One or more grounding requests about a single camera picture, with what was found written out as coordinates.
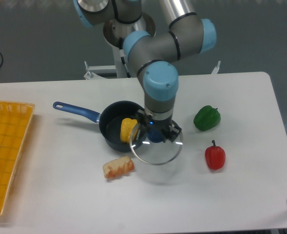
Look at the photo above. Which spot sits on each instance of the dark pot with blue handle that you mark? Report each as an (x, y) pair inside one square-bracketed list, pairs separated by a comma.
[(109, 120)]

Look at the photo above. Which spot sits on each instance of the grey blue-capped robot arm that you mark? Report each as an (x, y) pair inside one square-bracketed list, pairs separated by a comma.
[(159, 80)]

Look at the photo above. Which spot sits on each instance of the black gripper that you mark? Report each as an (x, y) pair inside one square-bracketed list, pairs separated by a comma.
[(159, 127)]

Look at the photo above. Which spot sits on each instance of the red bell pepper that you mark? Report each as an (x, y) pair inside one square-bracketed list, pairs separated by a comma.
[(215, 157)]

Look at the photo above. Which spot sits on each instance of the yellow plastic basket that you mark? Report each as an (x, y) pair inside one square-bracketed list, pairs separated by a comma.
[(15, 119)]

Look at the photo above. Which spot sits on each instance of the toy bread roll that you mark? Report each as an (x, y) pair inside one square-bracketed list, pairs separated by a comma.
[(118, 167)]

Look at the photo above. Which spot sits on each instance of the glass lid with blue knob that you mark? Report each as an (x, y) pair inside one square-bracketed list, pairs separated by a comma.
[(153, 153)]

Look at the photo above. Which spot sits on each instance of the green bell pepper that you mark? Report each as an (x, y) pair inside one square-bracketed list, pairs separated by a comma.
[(207, 118)]

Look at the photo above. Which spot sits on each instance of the yellow bell pepper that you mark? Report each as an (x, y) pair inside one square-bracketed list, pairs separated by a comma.
[(126, 128)]

